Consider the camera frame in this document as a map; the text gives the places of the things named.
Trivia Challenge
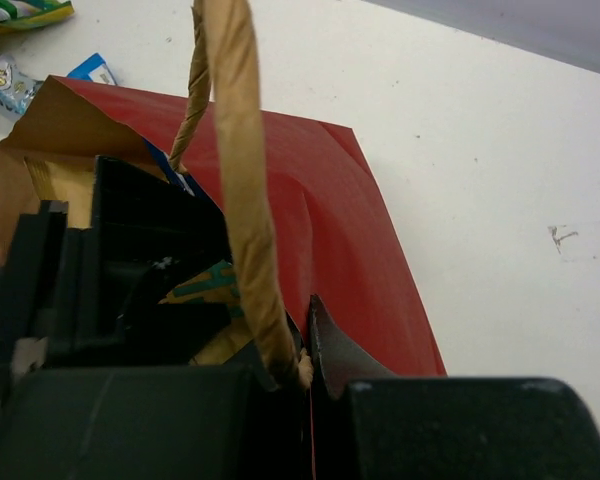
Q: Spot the small silver blue snack packet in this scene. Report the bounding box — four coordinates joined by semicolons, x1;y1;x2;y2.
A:
0;54;43;121

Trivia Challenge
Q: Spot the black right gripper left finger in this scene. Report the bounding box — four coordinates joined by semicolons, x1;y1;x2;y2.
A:
0;344;311;479

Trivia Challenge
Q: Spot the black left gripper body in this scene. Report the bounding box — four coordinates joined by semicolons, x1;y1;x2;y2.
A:
0;198;130;360

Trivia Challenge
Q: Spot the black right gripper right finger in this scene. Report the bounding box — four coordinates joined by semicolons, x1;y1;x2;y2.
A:
308;297;600;479

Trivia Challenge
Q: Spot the dark blue snack bag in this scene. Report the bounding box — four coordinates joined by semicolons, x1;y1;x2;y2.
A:
144;139;211;201

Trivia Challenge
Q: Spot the red paper bag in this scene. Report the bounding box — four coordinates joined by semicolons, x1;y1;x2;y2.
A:
0;1;445;376

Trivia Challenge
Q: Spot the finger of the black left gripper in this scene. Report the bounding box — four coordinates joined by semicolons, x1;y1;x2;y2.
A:
116;259;231;365
91;156;229;264

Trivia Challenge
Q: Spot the brown kraft snack bag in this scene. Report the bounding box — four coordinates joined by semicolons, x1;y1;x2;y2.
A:
25;158;253;365

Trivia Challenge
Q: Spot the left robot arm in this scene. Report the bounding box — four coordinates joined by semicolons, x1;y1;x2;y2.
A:
0;156;229;385

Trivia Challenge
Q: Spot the green yellow chips bag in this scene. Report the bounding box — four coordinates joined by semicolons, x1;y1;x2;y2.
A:
0;0;75;34

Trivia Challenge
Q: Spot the small blue white snack packet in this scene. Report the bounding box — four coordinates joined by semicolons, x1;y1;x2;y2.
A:
67;53;118;86

